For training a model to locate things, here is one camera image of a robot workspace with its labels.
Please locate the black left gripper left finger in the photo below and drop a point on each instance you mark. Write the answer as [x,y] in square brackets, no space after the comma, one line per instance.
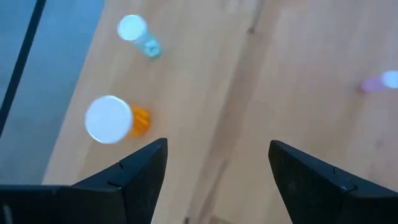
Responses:
[93,199]

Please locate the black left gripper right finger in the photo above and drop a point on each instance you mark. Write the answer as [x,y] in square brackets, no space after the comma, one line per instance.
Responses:
[326,199]

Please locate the small pink medicine bottle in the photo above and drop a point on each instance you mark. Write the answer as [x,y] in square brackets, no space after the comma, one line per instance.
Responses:
[390,79]

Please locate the large orange medicine bottle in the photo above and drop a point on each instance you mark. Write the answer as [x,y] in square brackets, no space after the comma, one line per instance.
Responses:
[109,119]

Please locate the small green medicine bottle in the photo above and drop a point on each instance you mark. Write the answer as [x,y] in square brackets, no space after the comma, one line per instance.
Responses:
[146,43]

